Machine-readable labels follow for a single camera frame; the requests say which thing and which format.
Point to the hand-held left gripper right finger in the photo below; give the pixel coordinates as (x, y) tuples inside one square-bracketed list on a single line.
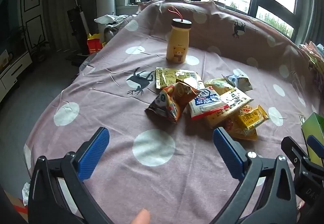
[(227, 155)]

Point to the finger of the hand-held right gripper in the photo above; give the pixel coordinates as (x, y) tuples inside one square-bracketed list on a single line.
[(291, 148), (315, 143)]

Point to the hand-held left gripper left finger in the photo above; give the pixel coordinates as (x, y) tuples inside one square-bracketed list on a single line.
[(93, 155)]

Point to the green cardboard box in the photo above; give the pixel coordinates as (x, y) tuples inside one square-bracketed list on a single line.
[(313, 122)]

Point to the yellow orange snack packet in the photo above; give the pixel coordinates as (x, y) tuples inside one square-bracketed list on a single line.
[(253, 118)]

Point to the white blue red cracker packet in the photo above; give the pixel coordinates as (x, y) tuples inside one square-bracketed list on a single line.
[(205, 105)]

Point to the white blue peanut packet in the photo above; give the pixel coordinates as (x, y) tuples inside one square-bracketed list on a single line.
[(240, 82)]

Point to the person's right hand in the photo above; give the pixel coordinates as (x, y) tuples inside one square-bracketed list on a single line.
[(301, 206)]

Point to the person's left hand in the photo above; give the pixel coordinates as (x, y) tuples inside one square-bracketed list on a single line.
[(140, 217)]

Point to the large yellow snack packet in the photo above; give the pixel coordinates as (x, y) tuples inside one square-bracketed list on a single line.
[(219, 119)]

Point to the pink dotted deer blanket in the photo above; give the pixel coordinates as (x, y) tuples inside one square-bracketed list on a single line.
[(114, 112)]

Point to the pale yellow black-print packet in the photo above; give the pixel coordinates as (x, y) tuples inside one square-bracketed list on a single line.
[(235, 99)]

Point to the white crumpled tissue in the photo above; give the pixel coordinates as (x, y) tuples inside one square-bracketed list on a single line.
[(26, 193)]

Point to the brown panda snack packet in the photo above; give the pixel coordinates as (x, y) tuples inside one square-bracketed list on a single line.
[(164, 105)]

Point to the pile of colourful snack packets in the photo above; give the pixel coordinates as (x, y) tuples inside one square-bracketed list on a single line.
[(315, 59)]

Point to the gold foil snack packet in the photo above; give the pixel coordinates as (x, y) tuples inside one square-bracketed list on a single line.
[(167, 77)]

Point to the yellow red carton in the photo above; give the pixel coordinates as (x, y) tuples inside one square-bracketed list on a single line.
[(95, 45)]

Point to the white low cabinet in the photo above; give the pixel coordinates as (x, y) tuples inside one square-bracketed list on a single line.
[(12, 72)]

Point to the potted green plant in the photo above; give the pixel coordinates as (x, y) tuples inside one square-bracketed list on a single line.
[(40, 48)]

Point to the yellow bear bottle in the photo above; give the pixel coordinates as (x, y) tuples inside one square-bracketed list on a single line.
[(177, 46)]

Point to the white crumpled cloth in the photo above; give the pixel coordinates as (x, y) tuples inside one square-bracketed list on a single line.
[(111, 19)]

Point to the upright vacuum cleaner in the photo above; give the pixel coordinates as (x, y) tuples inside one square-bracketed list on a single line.
[(78, 18)]

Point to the white cylinder appliance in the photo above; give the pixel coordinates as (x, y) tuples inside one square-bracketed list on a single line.
[(105, 6)]

